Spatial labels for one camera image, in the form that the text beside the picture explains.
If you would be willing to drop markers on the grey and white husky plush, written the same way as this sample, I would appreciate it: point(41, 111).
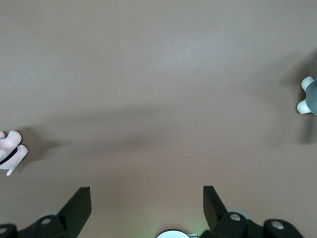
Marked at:
point(310, 95)

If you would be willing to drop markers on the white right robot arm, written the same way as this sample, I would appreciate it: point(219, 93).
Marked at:
point(173, 235)

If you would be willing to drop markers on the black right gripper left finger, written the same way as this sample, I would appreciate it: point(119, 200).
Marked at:
point(74, 213)

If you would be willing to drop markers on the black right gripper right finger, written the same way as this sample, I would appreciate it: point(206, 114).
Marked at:
point(218, 215)

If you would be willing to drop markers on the pink and white dog plush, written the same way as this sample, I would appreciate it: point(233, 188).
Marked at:
point(11, 151)

